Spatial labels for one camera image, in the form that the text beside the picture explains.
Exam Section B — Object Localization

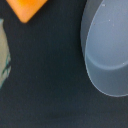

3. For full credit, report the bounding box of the orange toy bread loaf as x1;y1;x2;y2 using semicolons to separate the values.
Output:
6;0;48;23

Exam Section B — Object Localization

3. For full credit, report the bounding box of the grey frying pan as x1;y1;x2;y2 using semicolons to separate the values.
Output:
80;0;128;97

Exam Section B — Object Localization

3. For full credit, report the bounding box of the beige woven placemat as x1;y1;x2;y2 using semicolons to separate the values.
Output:
0;19;11;88

